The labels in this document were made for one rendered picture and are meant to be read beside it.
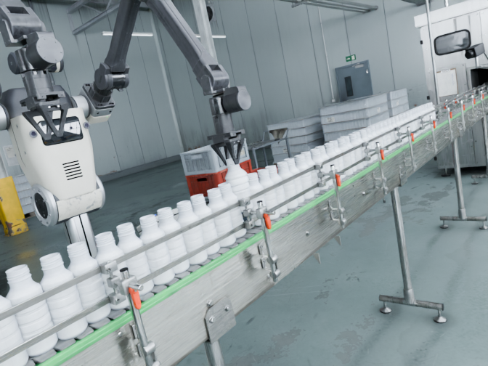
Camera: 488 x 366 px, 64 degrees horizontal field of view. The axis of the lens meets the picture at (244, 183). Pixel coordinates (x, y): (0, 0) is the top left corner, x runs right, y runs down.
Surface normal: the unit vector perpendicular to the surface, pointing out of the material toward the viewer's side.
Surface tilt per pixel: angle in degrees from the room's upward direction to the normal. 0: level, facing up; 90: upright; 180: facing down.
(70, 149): 90
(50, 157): 90
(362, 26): 90
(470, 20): 90
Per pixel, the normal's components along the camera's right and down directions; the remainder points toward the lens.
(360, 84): -0.62, 0.26
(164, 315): 0.76, -0.04
